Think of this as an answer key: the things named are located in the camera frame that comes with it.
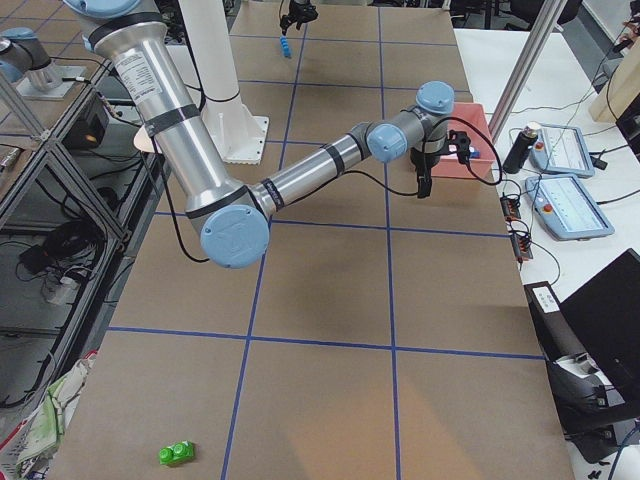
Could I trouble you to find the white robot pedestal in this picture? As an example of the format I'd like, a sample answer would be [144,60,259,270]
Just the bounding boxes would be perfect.
[168,0,269,164]

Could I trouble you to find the aluminium frame post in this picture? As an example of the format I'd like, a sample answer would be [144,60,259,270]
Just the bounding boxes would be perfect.
[489,0,582,140]

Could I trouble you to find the pink plastic box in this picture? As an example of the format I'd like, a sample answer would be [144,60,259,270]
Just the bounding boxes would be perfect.
[429,101,496,179]

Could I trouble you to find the near teach pendant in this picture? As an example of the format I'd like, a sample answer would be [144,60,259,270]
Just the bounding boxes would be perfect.
[525,174,615,241]

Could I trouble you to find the teach pendant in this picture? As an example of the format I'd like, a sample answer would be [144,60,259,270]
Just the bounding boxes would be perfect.
[529,124,595,178]
[525,174,615,241]

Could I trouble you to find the green two-stud block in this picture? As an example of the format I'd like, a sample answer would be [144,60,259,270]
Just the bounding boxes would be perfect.
[157,440,195,467]

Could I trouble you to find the crumpled green white bag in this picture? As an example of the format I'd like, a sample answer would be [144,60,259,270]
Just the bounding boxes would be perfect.
[1,350,98,479]

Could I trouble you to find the black camera cable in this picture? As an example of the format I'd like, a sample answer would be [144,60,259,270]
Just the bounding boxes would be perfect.
[344,116,502,196]

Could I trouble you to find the black water bottle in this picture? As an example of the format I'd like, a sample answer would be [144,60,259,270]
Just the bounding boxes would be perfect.
[502,124,539,174]

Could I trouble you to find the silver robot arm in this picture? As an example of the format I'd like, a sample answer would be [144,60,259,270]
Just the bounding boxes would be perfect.
[1,1,318,82]
[67,1,455,268]

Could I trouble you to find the far orange usb hub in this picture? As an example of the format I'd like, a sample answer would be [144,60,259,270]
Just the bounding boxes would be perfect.
[500,195,521,221]

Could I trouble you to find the near orange usb hub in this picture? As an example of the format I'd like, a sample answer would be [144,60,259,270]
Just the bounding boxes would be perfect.
[510,232,533,264]

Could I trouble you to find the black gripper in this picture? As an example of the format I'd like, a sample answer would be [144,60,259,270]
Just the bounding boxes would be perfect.
[279,0,316,28]
[410,146,448,198]

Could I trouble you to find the orange usb hub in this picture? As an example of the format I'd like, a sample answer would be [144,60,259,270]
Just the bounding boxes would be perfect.
[510,232,533,264]
[500,195,521,221]

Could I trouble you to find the far teach pendant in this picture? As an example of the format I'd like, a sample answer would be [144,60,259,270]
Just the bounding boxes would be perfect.
[529,124,595,178]

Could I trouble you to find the long blue stud block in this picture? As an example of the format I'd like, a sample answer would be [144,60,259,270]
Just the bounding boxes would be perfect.
[279,36,292,58]

